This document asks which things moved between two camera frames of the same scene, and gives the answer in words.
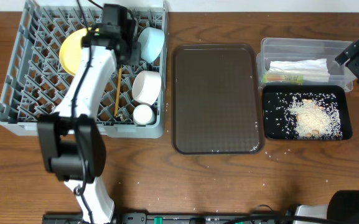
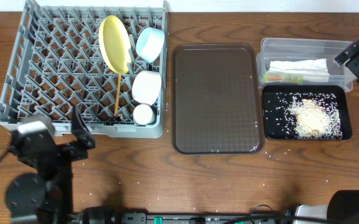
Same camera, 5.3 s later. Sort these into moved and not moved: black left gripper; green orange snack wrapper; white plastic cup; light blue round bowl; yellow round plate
Moved: yellow round plate; black left gripper
Not moved: light blue round bowl; green orange snack wrapper; white plastic cup
